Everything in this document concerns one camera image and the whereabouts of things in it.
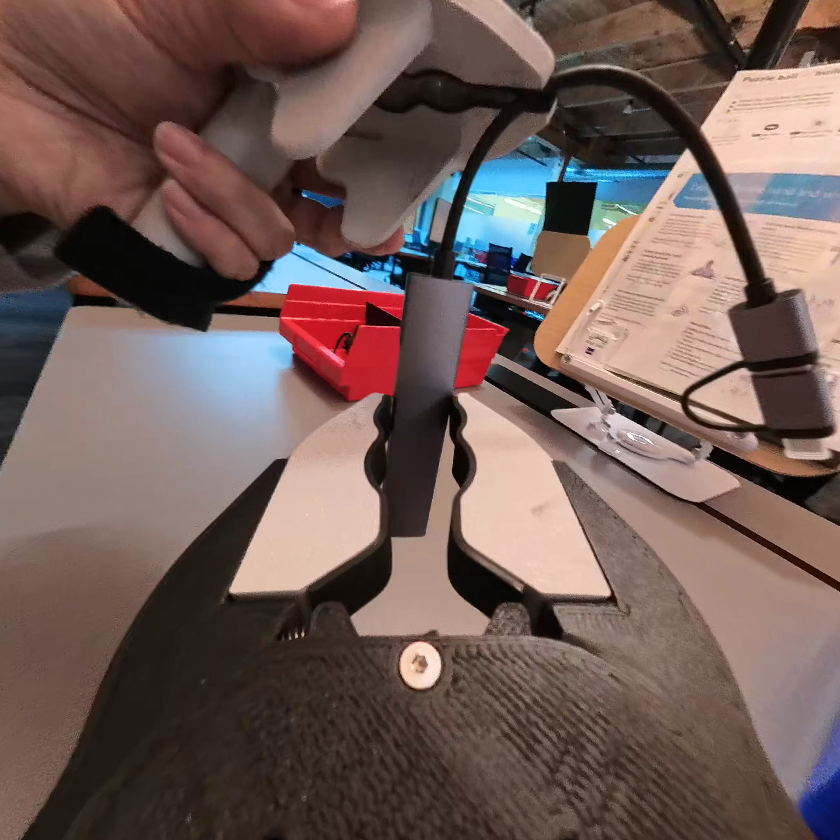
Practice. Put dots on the red plastic bin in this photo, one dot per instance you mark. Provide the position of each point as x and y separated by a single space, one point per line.
525 287
341 374

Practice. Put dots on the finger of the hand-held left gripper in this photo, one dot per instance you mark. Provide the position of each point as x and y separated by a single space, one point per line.
407 164
479 39

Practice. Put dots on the blue cloth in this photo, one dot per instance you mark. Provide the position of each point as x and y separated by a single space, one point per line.
823 794

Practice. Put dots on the tan cardboard panel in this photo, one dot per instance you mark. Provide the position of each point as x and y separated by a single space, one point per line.
558 253

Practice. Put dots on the white instruction sheet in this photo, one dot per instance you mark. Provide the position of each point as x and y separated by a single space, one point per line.
774 105

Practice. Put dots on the person's left hand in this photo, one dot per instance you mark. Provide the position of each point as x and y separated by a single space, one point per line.
98 98

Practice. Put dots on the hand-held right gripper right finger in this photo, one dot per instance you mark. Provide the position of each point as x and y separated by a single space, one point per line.
518 518

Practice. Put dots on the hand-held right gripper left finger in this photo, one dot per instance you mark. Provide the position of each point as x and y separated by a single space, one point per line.
308 505

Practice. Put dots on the white printed cardboard box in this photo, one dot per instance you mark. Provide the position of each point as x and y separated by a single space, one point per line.
689 275

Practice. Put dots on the grey USB plug adapter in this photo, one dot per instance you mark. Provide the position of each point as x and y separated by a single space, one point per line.
781 341

